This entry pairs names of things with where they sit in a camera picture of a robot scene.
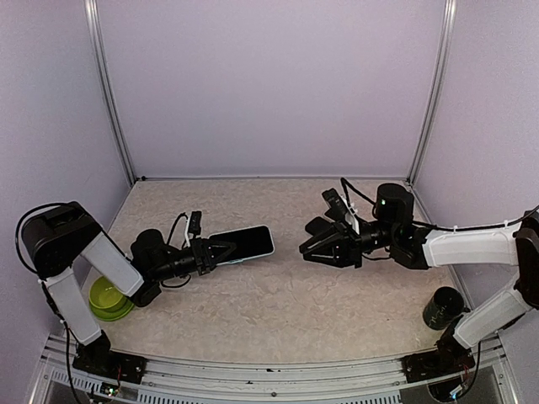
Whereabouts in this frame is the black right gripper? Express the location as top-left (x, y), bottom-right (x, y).
top-left (300, 218), bottom-right (398, 268)

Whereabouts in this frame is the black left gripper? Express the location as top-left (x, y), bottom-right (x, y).
top-left (150, 237), bottom-right (237, 282)

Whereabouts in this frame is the light blue phone case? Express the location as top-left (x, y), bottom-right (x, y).
top-left (208, 225), bottom-right (275, 265)

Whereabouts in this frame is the black phone case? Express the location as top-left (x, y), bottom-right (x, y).
top-left (305, 216), bottom-right (333, 237)

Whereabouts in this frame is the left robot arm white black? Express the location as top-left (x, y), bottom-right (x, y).
top-left (15, 201), bottom-right (236, 375)

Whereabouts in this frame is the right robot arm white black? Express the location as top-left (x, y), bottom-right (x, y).
top-left (299, 180), bottom-right (538, 374)

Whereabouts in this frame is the green saucer plate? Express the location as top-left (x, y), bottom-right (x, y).
top-left (89, 297), bottom-right (134, 322)

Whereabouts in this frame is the green bowl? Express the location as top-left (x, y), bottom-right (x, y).
top-left (88, 276), bottom-right (127, 312)

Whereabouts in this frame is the dark green cup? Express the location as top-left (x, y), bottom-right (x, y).
top-left (422, 286), bottom-right (466, 331)

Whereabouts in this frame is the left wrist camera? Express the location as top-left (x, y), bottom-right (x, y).
top-left (182, 210), bottom-right (202, 248)

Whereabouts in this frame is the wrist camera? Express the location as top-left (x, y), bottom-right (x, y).
top-left (182, 210), bottom-right (202, 248)
top-left (322, 188), bottom-right (360, 234)

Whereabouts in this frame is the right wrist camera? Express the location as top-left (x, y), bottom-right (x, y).
top-left (322, 188), bottom-right (360, 234)

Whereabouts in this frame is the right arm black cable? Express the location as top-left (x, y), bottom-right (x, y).
top-left (339, 176), bottom-right (539, 232)

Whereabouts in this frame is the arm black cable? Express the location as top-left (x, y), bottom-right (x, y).
top-left (14, 202), bottom-right (81, 279)
top-left (339, 176), bottom-right (539, 232)

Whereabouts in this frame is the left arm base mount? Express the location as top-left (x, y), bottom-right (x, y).
top-left (72, 331), bottom-right (147, 385)

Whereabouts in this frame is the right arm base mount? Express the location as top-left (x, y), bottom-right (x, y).
top-left (401, 334), bottom-right (476, 383)

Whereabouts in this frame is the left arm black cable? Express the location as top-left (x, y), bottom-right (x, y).
top-left (14, 202), bottom-right (81, 279)

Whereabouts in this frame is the aluminium front rail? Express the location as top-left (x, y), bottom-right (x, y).
top-left (26, 323), bottom-right (523, 403)

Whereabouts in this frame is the right aluminium frame post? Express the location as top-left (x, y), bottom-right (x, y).
top-left (407, 0), bottom-right (457, 187)

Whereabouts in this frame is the aluminium frame post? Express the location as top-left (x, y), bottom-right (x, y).
top-left (83, 0), bottom-right (137, 187)
top-left (407, 0), bottom-right (457, 187)

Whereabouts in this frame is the left aluminium frame post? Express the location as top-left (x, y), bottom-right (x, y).
top-left (83, 0), bottom-right (137, 187)

